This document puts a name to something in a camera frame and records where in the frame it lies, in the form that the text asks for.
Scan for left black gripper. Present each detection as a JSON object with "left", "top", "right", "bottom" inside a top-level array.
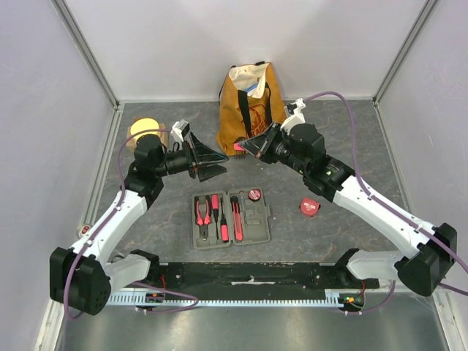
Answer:
[{"left": 154, "top": 132, "right": 228, "bottom": 183}]

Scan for small red black holder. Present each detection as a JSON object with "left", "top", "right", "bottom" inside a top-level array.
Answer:
[{"left": 233, "top": 143, "right": 246, "bottom": 158}]

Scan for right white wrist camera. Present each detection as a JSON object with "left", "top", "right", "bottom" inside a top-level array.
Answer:
[{"left": 281, "top": 98, "right": 306, "bottom": 135}]

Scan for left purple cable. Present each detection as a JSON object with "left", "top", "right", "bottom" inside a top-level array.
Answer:
[{"left": 62, "top": 127, "right": 200, "bottom": 320}]

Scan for red black pliers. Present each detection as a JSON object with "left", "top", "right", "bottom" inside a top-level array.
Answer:
[{"left": 194, "top": 195, "right": 212, "bottom": 241}]

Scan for grey plastic tool case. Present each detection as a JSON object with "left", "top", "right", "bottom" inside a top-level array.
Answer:
[{"left": 191, "top": 187, "right": 271, "bottom": 250}]

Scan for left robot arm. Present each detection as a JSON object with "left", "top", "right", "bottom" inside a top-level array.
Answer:
[{"left": 49, "top": 129, "right": 228, "bottom": 317}]

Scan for wooden block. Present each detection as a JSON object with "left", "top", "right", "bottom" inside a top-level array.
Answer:
[{"left": 126, "top": 124, "right": 169, "bottom": 152}]

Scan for yellow tote bag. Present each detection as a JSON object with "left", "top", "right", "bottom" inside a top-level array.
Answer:
[{"left": 216, "top": 61, "right": 287, "bottom": 156}]

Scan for red phillips screwdriver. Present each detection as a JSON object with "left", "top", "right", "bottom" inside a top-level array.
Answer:
[{"left": 219, "top": 197, "right": 230, "bottom": 243}]

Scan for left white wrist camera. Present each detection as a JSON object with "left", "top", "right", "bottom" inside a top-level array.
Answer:
[{"left": 170, "top": 119, "right": 189, "bottom": 143}]

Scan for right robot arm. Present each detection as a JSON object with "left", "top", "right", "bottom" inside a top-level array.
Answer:
[{"left": 235, "top": 123, "right": 457, "bottom": 296}]

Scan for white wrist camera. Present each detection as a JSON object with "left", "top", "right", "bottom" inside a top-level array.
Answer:
[
  {"left": 170, "top": 119, "right": 189, "bottom": 143},
  {"left": 281, "top": 98, "right": 306, "bottom": 135}
]

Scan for red flathead screwdriver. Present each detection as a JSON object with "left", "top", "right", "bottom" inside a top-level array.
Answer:
[{"left": 211, "top": 194, "right": 219, "bottom": 240}]

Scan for red utility knife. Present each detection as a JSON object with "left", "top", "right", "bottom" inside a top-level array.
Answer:
[{"left": 230, "top": 196, "right": 244, "bottom": 241}]

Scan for red tape measure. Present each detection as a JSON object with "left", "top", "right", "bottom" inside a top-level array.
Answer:
[{"left": 299, "top": 197, "right": 321, "bottom": 217}]

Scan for purple cable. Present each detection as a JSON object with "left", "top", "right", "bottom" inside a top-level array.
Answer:
[
  {"left": 62, "top": 127, "right": 200, "bottom": 320},
  {"left": 303, "top": 91, "right": 468, "bottom": 316}
]

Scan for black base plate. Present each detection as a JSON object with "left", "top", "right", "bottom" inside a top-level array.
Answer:
[{"left": 143, "top": 263, "right": 380, "bottom": 300}]

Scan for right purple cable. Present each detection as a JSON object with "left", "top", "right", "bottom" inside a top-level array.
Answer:
[{"left": 303, "top": 91, "right": 468, "bottom": 316}]

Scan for grey cable duct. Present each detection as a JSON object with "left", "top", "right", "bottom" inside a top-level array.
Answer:
[{"left": 107, "top": 288, "right": 358, "bottom": 308}]

